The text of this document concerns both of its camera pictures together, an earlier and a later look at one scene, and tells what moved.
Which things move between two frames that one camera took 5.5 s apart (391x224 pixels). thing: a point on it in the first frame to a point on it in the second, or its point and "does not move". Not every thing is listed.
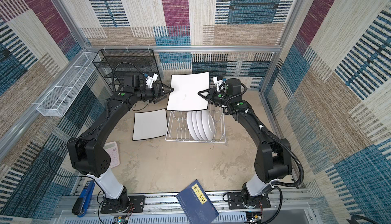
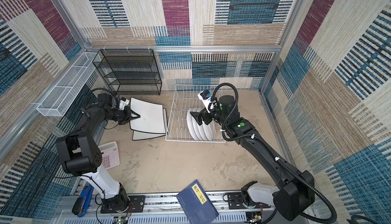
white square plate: [185, 96] to [151, 118]
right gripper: [210, 96] to [205, 115]
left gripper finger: [167, 89] to [134, 112]
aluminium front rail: [287, 206] does not move
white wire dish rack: [177, 129] does not move
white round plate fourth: [208, 124] does not move
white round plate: [191, 126] does not move
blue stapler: [80, 207] does not move
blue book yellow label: [196, 204] does not move
